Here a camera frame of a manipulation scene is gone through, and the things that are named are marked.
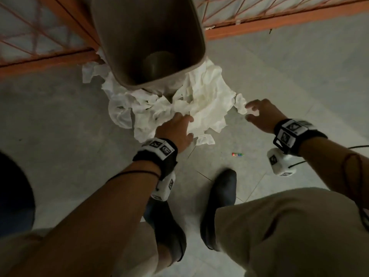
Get person's right hand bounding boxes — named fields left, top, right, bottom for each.
left=246, top=98, right=289, bottom=134

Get person's left hand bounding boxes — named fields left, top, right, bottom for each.
left=155, top=112, right=194, bottom=152

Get person's left forearm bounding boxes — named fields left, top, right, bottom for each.
left=7, top=161, right=162, bottom=277

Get person's right forearm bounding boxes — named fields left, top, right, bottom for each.
left=297, top=137, right=369, bottom=212

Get pile of white crumpled paper towels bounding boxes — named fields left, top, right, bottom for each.
left=81, top=49, right=248, bottom=146

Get black shoe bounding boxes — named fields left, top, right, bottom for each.
left=200, top=169, right=238, bottom=251
left=143, top=197, right=187, bottom=262

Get tan plastic waste bin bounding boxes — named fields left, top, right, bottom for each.
left=91, top=0, right=207, bottom=90

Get beige trousers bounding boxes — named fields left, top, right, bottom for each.
left=0, top=187, right=369, bottom=277

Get black wrist strap with markers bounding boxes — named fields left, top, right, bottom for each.
left=273, top=118, right=328, bottom=157
left=132, top=138, right=179, bottom=180

